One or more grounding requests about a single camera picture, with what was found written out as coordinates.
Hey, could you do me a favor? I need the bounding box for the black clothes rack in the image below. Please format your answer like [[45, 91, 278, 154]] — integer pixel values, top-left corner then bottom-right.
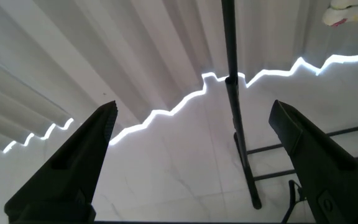
[[221, 0, 358, 210]]

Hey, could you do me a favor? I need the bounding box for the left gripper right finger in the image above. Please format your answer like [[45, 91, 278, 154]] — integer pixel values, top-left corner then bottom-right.
[[268, 99, 358, 224]]

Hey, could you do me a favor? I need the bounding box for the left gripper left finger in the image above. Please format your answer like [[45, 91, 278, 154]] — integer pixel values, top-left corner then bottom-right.
[[4, 100, 119, 223]]

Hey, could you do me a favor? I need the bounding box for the cream printed garment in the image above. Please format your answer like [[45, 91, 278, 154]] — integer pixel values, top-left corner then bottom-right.
[[321, 0, 358, 28]]

